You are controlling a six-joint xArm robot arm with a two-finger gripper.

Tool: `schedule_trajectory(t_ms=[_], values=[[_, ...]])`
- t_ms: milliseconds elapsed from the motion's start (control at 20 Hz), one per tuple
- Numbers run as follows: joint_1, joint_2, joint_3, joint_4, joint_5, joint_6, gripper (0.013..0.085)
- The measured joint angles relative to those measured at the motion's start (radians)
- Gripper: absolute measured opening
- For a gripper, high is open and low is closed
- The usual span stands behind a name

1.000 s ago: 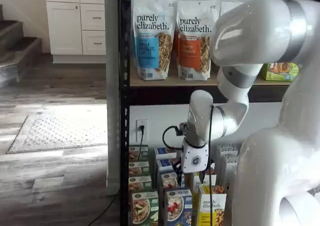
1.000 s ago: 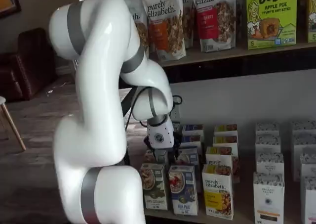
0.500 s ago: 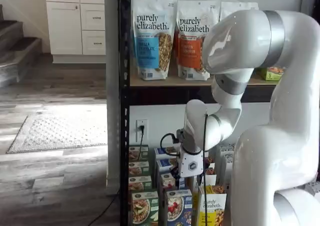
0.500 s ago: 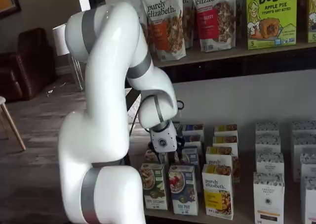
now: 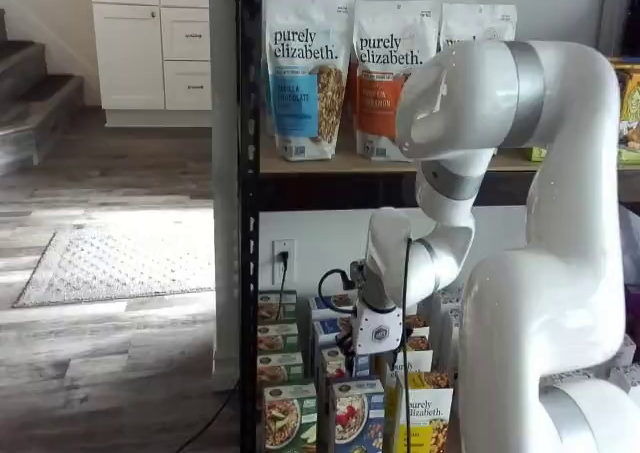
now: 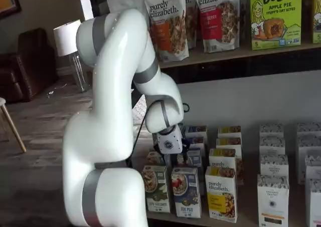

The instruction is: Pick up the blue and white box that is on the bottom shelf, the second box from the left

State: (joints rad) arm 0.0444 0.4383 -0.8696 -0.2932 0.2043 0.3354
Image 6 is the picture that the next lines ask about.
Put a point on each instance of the red label granola bag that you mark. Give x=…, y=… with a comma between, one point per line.
x=218, y=14

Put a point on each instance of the green white oatmeal box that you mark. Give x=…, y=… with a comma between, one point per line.
x=156, y=189
x=154, y=159

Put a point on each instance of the green Bobo's apple pie box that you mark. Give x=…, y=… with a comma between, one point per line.
x=276, y=19

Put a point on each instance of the white shade table lamp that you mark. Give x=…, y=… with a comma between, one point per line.
x=65, y=37

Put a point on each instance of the orange label granola bag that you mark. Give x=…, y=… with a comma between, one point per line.
x=170, y=24

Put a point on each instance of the blue white oatmeal box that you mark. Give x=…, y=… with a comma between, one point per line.
x=194, y=156
x=198, y=143
x=196, y=131
x=186, y=194

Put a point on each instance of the brown leather armchair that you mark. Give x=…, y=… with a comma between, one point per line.
x=27, y=69

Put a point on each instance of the yellow snack box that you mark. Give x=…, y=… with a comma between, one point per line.
x=317, y=14

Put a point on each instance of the yellow white granola box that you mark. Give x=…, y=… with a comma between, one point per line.
x=223, y=158
x=229, y=143
x=229, y=131
x=222, y=197

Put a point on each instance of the blue label white bag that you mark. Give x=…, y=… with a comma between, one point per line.
x=125, y=2

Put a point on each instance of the white organic pantry box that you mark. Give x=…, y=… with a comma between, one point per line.
x=272, y=145
x=273, y=202
x=271, y=130
x=274, y=165

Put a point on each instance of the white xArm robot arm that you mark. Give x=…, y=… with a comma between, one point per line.
x=113, y=86

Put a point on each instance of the white chair with wooden leg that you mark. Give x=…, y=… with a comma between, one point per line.
x=12, y=129

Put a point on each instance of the white granola bag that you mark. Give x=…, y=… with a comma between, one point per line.
x=191, y=19

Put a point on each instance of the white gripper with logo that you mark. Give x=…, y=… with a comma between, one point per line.
x=169, y=141

